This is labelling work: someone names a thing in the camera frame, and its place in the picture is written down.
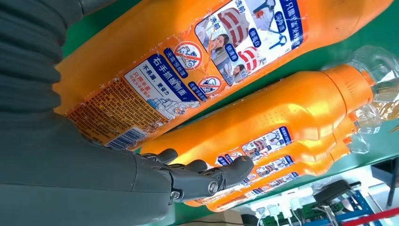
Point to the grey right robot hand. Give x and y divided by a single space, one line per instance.
78 181

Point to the cardboard box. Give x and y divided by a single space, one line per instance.
224 218

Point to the white power strip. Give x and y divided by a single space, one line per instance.
280 202

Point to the black label printer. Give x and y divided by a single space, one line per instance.
335 192

